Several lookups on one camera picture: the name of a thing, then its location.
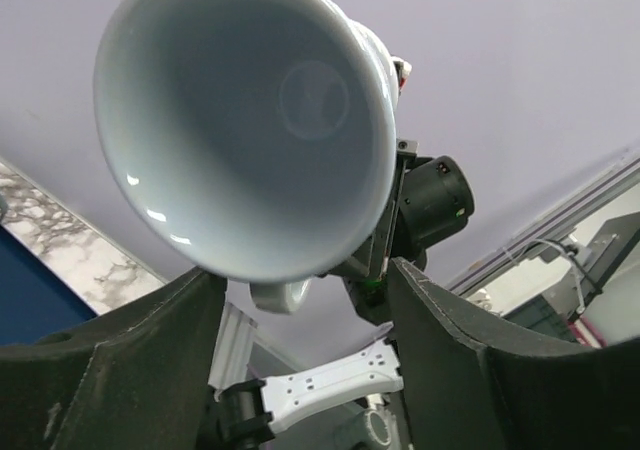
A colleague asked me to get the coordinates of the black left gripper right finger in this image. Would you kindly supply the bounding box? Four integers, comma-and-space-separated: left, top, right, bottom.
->
388, 259, 639, 449

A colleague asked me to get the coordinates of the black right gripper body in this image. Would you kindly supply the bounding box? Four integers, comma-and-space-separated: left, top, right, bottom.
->
339, 59, 476, 326

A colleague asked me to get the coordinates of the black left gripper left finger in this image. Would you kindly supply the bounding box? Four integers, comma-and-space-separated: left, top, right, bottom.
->
1, 268, 226, 450

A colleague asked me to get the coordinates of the grey white mug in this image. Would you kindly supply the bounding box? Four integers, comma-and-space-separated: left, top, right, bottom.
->
93, 0, 401, 313

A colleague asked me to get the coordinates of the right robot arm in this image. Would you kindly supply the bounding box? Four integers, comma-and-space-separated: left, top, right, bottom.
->
196, 140, 475, 449

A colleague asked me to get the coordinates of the dark blue tray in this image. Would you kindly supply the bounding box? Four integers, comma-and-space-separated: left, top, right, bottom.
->
0, 229, 97, 345

